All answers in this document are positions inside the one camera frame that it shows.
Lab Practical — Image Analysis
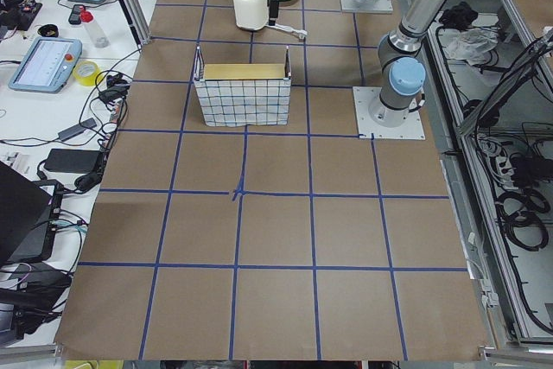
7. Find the white toaster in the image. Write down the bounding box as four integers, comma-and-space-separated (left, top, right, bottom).
233, 0, 269, 31

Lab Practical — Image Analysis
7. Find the clear bottle red cap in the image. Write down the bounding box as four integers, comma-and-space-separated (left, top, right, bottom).
79, 7, 110, 48

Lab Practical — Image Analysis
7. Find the yellow tape roll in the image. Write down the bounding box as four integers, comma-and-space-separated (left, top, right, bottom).
73, 60, 100, 86

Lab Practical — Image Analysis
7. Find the black power adapter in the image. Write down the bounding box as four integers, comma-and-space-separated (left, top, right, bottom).
44, 149, 102, 174

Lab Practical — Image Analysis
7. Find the black laptop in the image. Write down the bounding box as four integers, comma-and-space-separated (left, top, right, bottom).
1, 163, 62, 265

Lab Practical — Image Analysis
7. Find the wire basket with wood shelf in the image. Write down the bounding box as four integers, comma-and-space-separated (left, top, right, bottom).
194, 47, 292, 127

